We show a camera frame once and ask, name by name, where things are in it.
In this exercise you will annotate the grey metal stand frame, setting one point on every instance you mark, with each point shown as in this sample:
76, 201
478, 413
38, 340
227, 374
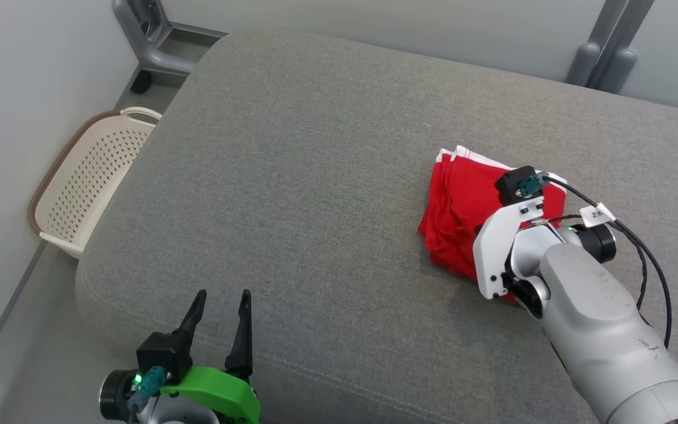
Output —
156, 56

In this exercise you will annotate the red shorts with white trim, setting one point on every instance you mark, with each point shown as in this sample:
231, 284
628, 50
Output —
457, 218

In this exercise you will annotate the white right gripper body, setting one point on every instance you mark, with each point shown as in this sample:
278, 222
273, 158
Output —
492, 253

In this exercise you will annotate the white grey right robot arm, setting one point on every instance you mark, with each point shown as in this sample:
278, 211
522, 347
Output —
598, 318

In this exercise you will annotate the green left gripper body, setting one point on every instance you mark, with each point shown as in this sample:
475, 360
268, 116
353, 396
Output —
221, 388

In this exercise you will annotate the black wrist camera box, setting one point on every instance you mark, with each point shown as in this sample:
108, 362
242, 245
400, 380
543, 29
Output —
162, 353
512, 185

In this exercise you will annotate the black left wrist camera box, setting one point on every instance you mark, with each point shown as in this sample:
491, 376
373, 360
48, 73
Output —
162, 353

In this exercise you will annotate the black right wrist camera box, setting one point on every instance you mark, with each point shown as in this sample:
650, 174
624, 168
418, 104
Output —
512, 185

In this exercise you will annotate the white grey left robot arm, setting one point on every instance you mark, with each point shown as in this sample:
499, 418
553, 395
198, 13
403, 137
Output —
115, 394

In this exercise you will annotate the black caster wheel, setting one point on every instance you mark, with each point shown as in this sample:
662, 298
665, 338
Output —
140, 82

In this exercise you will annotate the cream perforated laundry basket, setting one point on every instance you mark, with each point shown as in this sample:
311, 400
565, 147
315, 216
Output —
92, 176

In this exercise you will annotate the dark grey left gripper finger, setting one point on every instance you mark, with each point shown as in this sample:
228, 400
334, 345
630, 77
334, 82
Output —
193, 318
242, 347

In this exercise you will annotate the grey partition post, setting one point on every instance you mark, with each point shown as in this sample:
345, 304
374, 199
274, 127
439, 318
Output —
624, 65
592, 53

